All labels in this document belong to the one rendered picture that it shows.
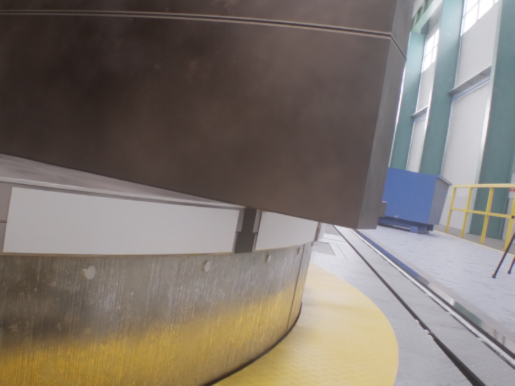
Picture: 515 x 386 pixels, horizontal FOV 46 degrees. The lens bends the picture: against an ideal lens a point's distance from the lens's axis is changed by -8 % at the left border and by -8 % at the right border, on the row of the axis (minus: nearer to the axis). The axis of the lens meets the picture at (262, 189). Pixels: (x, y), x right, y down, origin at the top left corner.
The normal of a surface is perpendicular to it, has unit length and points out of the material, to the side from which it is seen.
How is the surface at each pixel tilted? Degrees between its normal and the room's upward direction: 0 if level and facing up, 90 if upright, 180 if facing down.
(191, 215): 90
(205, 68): 90
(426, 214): 90
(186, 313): 90
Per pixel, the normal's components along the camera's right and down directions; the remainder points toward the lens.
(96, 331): 0.87, 0.18
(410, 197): -0.39, -0.06
